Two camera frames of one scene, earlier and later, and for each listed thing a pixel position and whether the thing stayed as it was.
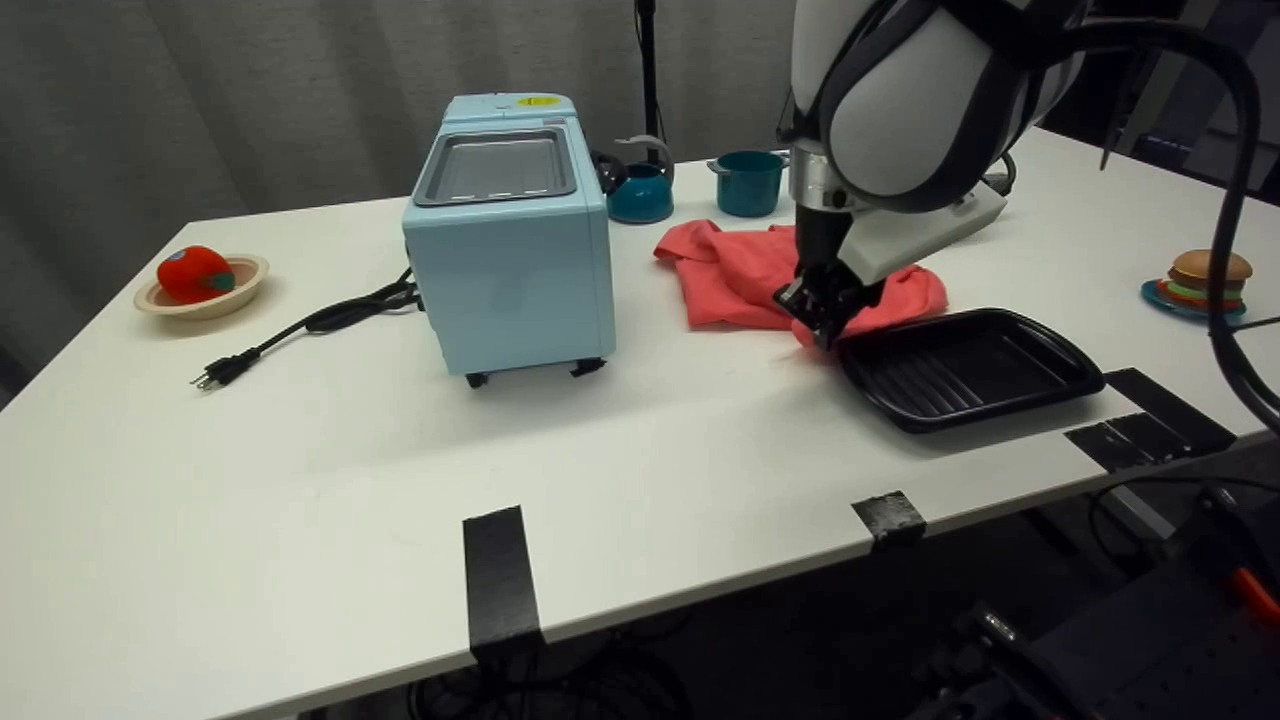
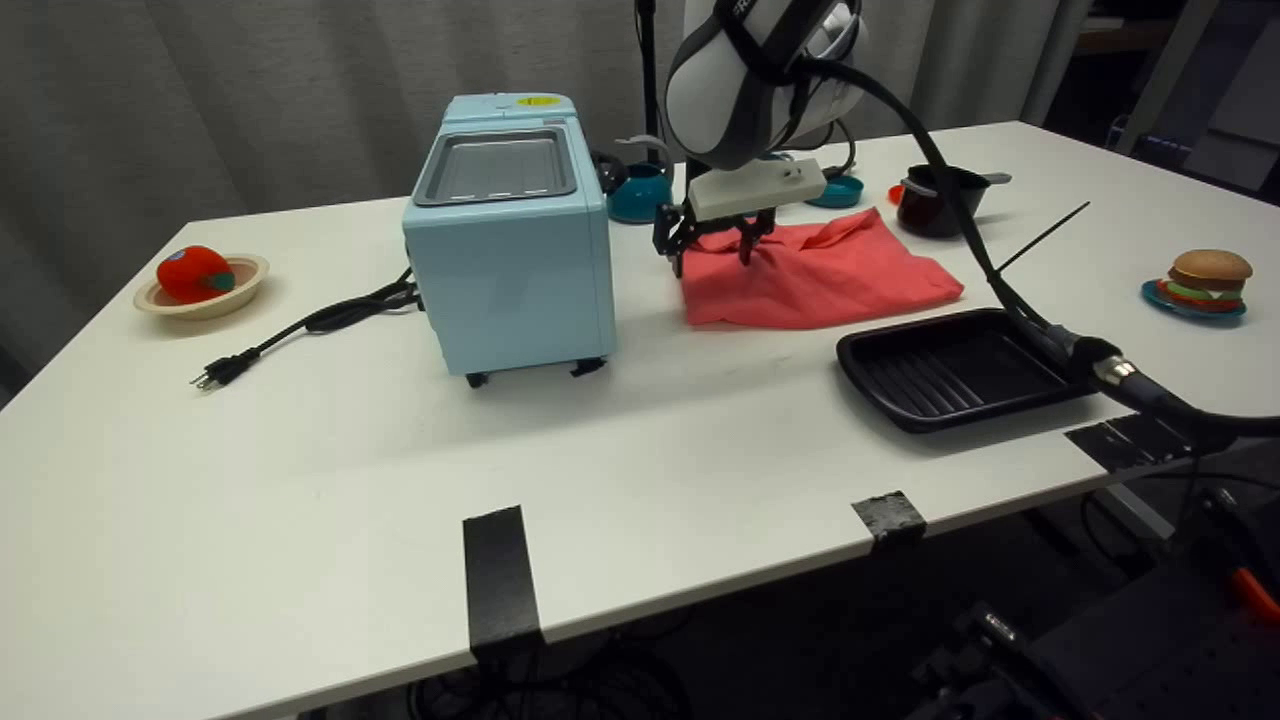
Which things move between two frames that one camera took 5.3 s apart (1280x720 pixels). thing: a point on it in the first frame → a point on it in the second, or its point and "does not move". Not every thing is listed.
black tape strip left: x=499 y=586 does not move
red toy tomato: x=193 y=275 does not move
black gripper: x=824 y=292 → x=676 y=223
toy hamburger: x=1191 y=277 does not move
